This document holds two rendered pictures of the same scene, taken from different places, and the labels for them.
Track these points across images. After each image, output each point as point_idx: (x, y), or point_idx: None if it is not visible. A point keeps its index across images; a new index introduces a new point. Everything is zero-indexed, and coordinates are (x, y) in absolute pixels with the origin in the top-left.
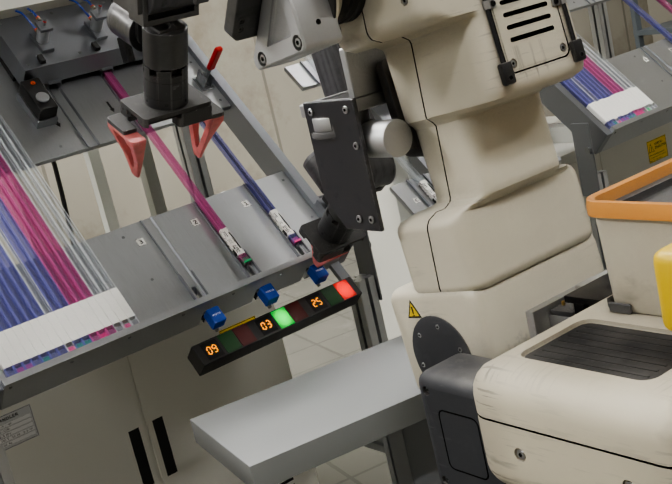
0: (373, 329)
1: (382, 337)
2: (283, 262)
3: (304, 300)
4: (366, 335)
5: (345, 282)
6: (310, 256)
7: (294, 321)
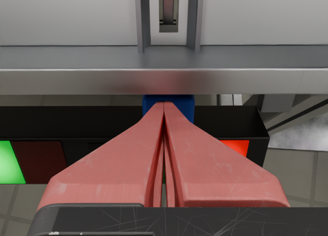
0: (274, 122)
1: (281, 126)
2: (62, 20)
3: (83, 147)
4: (260, 113)
5: (240, 149)
6: (154, 89)
7: (24, 181)
